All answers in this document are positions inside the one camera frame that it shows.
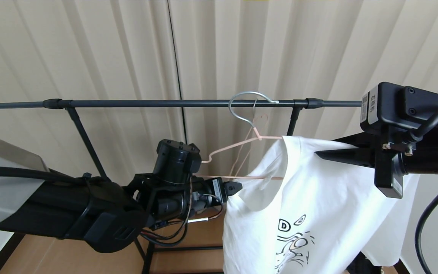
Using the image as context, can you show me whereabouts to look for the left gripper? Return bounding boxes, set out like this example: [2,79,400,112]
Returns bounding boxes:
[154,177,229,225]

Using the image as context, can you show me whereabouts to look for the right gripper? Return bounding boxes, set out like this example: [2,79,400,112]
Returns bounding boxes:
[315,132,438,199]

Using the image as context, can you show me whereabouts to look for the white printed t-shirt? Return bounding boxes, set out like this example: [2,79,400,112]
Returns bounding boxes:
[222,136,421,274]

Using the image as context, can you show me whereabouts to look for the pink clothes hanger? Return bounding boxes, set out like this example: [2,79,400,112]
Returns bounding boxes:
[196,91,286,180]
[230,100,269,177]

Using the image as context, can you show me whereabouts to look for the black clothes rack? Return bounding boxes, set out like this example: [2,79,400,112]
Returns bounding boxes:
[0,98,364,274]

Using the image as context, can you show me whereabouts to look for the black garment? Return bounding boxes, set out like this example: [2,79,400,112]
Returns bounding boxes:
[346,251,383,274]

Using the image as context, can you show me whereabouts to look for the beige curtain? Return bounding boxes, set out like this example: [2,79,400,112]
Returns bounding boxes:
[0,0,438,236]

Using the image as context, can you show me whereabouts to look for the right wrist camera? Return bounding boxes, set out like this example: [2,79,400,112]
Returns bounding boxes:
[360,82,438,153]

